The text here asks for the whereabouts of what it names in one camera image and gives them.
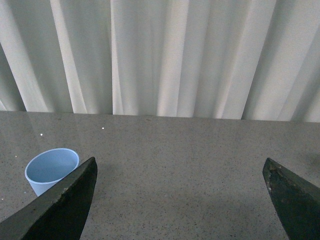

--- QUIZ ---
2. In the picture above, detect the white pleated curtain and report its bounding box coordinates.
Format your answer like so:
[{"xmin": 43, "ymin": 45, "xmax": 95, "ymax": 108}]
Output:
[{"xmin": 0, "ymin": 0, "xmax": 320, "ymax": 122}]

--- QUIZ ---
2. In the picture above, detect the light blue plastic cup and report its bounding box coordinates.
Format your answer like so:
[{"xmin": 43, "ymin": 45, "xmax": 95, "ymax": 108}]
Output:
[{"xmin": 24, "ymin": 148, "xmax": 80, "ymax": 197}]

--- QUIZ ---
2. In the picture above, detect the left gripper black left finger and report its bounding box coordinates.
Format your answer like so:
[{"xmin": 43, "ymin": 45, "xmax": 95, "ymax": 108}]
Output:
[{"xmin": 0, "ymin": 157, "xmax": 98, "ymax": 240}]

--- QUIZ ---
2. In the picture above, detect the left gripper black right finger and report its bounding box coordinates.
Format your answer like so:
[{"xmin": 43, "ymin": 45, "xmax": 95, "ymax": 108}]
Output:
[{"xmin": 262, "ymin": 158, "xmax": 320, "ymax": 240}]

